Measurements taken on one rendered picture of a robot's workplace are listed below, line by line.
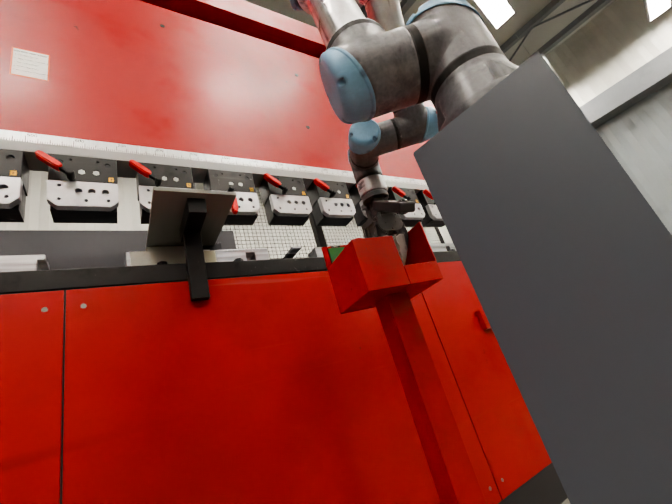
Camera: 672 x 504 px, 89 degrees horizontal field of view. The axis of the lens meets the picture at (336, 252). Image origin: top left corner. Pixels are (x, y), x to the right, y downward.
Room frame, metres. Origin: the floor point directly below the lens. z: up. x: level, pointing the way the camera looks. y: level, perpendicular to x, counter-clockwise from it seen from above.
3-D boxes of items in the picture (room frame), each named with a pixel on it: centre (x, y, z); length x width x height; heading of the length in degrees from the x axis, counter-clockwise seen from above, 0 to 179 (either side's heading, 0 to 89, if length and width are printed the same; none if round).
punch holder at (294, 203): (1.09, 0.12, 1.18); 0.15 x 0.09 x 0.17; 126
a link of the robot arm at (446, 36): (0.42, -0.27, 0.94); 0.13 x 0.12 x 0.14; 89
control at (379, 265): (0.79, -0.09, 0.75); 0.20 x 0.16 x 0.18; 117
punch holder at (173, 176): (0.86, 0.45, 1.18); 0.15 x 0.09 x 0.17; 126
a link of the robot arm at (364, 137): (0.69, -0.16, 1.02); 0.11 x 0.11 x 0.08; 89
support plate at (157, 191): (0.75, 0.34, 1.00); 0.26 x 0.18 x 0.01; 36
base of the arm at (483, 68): (0.42, -0.27, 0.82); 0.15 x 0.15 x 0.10
